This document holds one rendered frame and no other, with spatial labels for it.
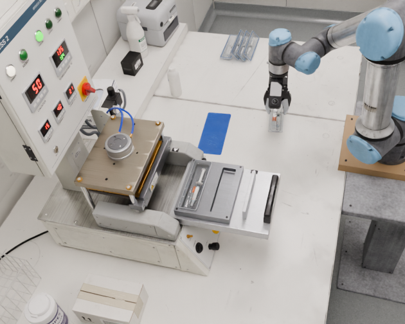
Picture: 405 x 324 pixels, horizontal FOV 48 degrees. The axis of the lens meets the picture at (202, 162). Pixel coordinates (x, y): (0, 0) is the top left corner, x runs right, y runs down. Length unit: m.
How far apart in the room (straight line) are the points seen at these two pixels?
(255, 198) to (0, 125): 0.72
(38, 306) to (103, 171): 0.42
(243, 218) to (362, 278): 1.13
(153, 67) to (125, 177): 0.95
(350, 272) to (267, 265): 0.91
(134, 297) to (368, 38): 0.95
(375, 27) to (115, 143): 0.75
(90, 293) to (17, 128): 0.55
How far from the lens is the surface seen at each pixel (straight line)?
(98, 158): 1.35
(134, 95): 2.01
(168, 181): 1.47
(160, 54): 2.21
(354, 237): 2.45
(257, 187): 1.38
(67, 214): 1.50
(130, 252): 1.49
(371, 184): 1.71
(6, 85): 1.11
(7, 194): 1.84
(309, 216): 1.59
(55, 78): 1.26
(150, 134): 1.37
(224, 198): 1.35
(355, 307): 2.29
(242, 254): 1.51
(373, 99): 1.40
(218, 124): 1.88
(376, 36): 1.25
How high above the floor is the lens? 2.07
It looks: 49 degrees down
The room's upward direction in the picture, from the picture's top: 9 degrees counter-clockwise
